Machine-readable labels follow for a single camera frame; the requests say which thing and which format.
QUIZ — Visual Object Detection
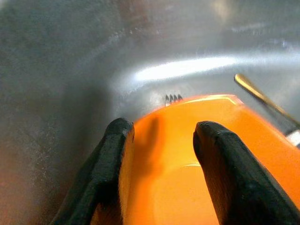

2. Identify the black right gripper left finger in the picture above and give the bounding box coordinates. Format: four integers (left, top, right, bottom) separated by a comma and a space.
50, 118, 135, 225

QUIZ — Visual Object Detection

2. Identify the orange bowl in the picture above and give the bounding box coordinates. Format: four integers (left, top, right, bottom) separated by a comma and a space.
90, 93, 300, 225

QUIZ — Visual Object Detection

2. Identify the silver fork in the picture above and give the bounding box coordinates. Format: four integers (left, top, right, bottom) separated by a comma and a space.
165, 93, 184, 107

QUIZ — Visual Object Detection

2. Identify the stainless steel sink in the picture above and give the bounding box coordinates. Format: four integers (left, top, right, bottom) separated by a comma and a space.
0, 0, 300, 225

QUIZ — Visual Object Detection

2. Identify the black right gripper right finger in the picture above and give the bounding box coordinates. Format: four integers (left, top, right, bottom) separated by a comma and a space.
193, 120, 300, 225

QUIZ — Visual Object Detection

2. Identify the gold spoon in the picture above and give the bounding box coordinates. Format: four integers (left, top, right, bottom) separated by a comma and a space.
234, 74, 300, 129

